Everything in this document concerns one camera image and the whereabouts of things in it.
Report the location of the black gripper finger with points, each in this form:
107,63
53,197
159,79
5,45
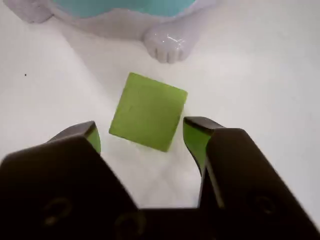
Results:
250,180
62,180

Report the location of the teal whale-shaped bin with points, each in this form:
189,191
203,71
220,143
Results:
167,42

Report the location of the green lego block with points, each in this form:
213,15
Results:
147,112

